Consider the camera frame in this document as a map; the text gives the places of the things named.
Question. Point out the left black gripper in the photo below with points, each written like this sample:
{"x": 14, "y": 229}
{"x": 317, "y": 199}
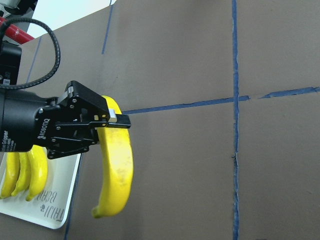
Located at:
{"x": 60, "y": 124}

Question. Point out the yellow banana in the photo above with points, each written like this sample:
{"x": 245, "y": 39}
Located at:
{"x": 118, "y": 171}
{"x": 39, "y": 171}
{"x": 24, "y": 177}
{"x": 11, "y": 176}

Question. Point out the red cylinder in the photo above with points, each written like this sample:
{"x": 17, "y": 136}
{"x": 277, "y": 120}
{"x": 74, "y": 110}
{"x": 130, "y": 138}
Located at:
{"x": 16, "y": 34}

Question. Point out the white bear-print tray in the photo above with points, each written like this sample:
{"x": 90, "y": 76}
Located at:
{"x": 50, "y": 207}

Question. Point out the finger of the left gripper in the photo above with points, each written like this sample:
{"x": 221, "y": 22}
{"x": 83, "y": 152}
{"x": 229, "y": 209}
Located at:
{"x": 111, "y": 119}

